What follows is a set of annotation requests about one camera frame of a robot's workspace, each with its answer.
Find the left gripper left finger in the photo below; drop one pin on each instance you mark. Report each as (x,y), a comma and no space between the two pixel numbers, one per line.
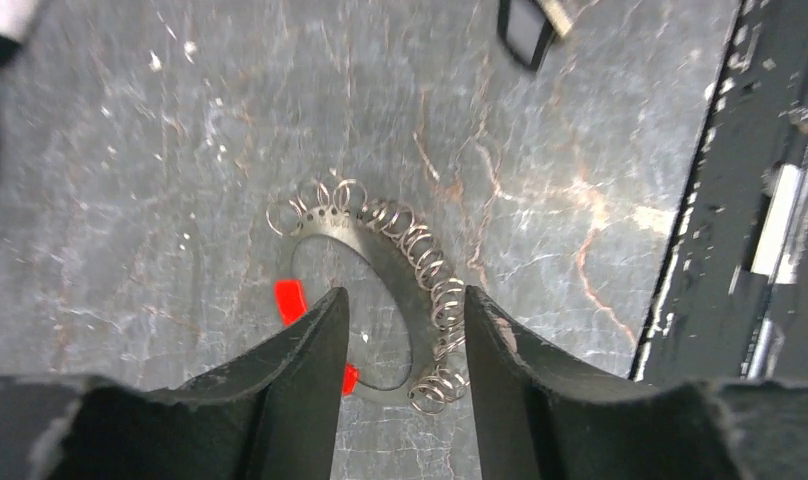
(269,413)

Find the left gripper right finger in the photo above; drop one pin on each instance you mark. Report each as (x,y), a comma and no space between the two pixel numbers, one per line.
(542,413)

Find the metal keyring with red handle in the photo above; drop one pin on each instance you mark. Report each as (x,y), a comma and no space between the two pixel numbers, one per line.
(407,258)

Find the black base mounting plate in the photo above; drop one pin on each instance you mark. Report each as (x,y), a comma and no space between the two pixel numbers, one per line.
(731,299)

